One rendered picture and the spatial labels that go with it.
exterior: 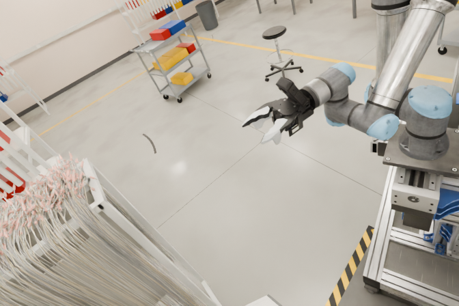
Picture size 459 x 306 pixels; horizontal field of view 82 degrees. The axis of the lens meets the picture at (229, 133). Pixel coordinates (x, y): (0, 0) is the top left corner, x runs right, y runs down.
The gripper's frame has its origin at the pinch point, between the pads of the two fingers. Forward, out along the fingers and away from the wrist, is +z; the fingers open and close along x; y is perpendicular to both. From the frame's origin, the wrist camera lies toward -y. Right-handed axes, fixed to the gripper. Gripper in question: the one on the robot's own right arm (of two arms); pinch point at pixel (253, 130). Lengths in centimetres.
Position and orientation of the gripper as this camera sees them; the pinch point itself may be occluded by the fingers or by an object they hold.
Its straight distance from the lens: 69.9
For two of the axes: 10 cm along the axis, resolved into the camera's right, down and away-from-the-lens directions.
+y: 2.6, 6.6, 7.0
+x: -5.4, -5.1, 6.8
